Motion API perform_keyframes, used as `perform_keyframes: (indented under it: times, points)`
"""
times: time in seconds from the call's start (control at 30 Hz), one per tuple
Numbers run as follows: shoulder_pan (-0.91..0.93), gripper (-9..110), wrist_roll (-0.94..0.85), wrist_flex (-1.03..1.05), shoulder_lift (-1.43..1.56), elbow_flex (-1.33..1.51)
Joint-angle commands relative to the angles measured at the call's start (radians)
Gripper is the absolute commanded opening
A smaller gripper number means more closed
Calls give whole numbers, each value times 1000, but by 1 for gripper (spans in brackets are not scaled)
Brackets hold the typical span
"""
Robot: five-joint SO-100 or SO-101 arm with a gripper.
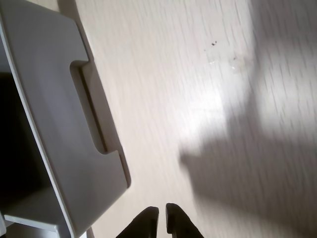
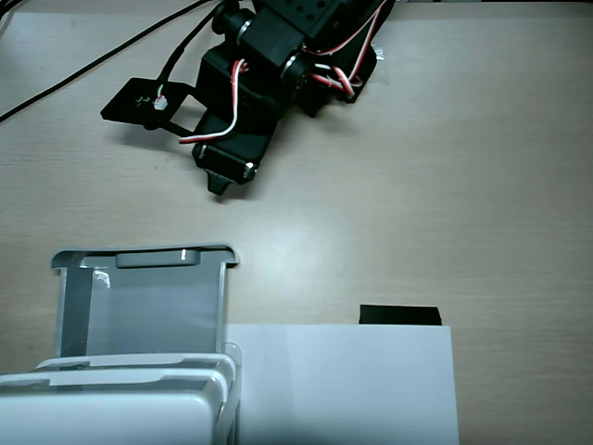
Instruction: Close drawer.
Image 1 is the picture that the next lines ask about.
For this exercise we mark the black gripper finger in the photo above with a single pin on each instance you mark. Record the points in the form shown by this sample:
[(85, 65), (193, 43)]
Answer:
[(144, 223), (179, 223)]

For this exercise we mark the white plastic drawer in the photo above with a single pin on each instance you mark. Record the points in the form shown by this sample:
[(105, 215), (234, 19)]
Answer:
[(49, 104)]

